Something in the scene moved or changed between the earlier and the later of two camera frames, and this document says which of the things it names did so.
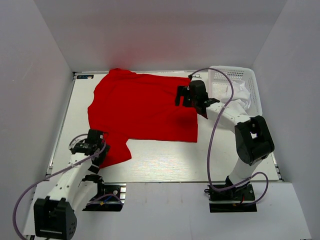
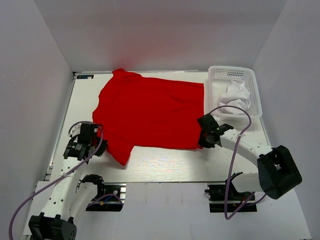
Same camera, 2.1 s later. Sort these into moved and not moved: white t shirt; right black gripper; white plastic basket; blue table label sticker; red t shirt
Moved: red t shirt; right black gripper
Not moved: white t shirt; white plastic basket; blue table label sticker
